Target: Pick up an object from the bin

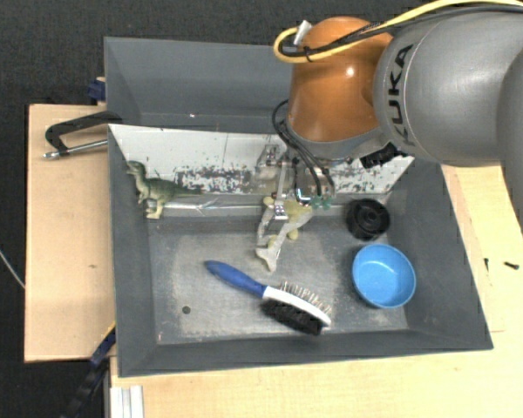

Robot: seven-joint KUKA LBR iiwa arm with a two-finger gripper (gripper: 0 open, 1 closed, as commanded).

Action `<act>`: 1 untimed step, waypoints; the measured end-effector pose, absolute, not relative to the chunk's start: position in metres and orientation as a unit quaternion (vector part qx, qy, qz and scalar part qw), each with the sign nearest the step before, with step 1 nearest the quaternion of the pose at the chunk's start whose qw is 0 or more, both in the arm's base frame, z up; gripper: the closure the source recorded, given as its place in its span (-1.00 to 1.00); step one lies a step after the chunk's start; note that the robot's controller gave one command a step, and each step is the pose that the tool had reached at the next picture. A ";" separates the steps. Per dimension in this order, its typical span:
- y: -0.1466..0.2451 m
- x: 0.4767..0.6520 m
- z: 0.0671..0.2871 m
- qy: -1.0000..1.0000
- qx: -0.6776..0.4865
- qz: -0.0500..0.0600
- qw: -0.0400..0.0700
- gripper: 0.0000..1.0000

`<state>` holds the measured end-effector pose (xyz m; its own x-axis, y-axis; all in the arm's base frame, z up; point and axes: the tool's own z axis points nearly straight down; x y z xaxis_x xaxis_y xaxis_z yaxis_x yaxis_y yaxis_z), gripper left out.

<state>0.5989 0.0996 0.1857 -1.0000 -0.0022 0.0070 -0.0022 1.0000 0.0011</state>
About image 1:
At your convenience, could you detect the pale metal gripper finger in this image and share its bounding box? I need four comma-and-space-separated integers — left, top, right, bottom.
264, 205, 290, 273
255, 209, 275, 260

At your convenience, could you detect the pale yellow toy animal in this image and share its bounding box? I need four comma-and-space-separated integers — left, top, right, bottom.
262, 195, 314, 241

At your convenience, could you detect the blue and white brush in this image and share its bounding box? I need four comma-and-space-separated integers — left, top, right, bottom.
204, 260, 334, 337

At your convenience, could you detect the black round cap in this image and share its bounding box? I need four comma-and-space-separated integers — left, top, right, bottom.
345, 198, 391, 242

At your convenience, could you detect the grey metal bin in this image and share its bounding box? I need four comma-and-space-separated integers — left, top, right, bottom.
103, 36, 494, 378

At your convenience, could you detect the blue bowl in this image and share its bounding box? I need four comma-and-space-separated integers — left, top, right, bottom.
351, 243, 418, 310

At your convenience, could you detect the green toy dinosaur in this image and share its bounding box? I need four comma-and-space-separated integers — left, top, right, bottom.
126, 159, 204, 220

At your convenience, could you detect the pale cardboard board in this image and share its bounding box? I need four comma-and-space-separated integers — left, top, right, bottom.
24, 103, 117, 363

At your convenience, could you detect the black cylinder on white bracket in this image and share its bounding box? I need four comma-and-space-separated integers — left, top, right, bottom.
357, 142, 409, 170

